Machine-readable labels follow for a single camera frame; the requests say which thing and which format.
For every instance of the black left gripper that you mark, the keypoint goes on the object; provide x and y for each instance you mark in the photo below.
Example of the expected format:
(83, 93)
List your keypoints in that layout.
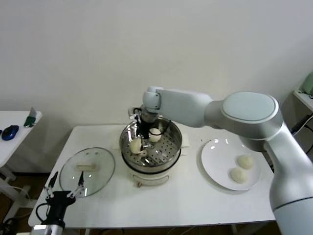
(58, 203)

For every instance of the green clip tool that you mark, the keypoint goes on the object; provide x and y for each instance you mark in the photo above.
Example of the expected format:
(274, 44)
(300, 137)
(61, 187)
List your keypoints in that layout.
(29, 121)

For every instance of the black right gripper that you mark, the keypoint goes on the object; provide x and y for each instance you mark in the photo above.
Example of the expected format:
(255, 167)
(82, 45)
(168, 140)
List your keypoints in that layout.
(144, 127)

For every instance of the white electric cooker base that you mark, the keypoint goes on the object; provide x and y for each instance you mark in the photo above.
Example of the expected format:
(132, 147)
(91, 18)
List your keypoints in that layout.
(151, 177)

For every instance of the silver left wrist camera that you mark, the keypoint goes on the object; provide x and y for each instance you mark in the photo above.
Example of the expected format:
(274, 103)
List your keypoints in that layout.
(41, 229)

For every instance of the steel perforated steamer basket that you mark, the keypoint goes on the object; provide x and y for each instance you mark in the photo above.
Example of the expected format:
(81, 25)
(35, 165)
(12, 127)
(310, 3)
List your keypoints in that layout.
(168, 147)

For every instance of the pale green appliance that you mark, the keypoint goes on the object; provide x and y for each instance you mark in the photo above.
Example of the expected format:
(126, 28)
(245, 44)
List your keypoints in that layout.
(308, 84)

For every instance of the blue computer mouse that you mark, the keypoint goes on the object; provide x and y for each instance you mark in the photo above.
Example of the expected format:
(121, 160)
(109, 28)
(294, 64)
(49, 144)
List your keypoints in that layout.
(9, 132)

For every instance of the white steamed baozi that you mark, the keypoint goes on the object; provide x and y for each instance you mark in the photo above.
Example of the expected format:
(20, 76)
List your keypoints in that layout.
(237, 175)
(134, 147)
(245, 161)
(155, 138)

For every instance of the round glass pot lid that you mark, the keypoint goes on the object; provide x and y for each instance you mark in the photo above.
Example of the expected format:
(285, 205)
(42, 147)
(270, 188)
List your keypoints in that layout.
(102, 166)

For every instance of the white side table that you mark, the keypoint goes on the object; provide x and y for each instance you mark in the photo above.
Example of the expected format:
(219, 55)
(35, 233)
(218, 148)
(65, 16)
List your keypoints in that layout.
(14, 117)

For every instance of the white shelf table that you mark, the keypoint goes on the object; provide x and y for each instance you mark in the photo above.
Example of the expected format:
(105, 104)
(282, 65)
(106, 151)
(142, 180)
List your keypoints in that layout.
(304, 98)

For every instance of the white round plate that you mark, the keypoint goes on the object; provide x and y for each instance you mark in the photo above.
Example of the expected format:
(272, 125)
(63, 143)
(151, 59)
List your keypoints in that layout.
(215, 159)

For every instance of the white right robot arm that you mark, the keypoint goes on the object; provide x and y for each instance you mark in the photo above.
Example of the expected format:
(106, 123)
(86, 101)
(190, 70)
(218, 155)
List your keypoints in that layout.
(244, 115)

